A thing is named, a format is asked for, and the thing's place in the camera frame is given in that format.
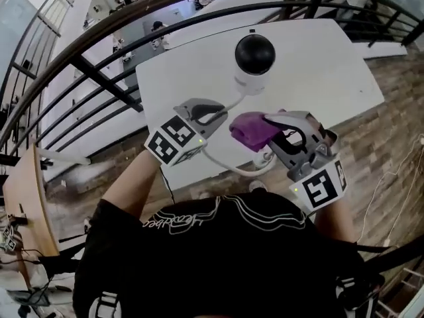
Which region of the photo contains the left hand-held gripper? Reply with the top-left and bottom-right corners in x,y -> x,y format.
144,97 -> 230,169

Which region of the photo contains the black white harness strap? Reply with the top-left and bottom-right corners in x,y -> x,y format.
91,290 -> 122,318
334,275 -> 385,318

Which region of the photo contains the person's right forearm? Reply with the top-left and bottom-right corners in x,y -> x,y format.
313,197 -> 358,244

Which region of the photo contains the white power cable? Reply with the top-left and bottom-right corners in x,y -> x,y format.
202,93 -> 278,178

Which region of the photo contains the purple cloth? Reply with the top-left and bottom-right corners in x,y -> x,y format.
229,109 -> 290,152

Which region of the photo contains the black cable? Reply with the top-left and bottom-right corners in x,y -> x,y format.
160,166 -> 175,205

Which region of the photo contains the wooden table with white legs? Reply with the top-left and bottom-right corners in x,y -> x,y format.
2,144 -> 60,258

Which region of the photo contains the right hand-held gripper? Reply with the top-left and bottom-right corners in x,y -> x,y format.
263,110 -> 348,212

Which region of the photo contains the black railing with brown handrail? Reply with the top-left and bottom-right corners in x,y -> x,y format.
0,0 -> 424,158

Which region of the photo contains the white camera with black dome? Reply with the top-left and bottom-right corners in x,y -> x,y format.
233,34 -> 277,96

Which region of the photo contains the person's left forearm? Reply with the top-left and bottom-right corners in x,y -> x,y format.
101,149 -> 163,218

